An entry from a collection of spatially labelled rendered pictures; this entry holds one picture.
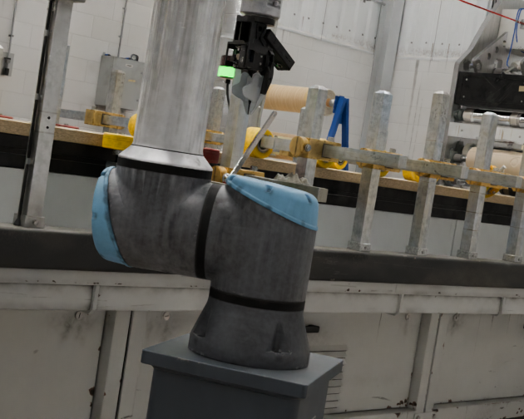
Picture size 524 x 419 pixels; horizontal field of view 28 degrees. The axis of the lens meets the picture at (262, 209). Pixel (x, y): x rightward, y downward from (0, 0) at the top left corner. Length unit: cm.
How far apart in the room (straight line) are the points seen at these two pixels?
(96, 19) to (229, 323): 935
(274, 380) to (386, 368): 189
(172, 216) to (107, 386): 106
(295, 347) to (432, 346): 193
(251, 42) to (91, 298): 65
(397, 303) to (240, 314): 145
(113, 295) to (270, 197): 80
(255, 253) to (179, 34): 35
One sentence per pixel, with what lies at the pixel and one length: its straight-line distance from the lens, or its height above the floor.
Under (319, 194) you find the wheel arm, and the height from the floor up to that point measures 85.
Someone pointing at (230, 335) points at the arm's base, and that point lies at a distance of 156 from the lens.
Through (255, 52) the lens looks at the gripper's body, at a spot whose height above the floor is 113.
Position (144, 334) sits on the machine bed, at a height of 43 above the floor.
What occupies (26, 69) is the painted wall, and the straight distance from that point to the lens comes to 1041.
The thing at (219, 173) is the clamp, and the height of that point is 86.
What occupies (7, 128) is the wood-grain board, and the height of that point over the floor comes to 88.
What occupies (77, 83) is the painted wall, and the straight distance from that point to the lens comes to 1072.
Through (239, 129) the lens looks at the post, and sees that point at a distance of 240.
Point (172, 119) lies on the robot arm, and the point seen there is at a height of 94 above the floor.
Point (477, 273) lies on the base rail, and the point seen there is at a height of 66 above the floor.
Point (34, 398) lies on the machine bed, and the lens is 251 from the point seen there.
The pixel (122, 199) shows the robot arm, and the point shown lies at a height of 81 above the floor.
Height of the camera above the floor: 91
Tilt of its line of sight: 3 degrees down
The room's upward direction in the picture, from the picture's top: 9 degrees clockwise
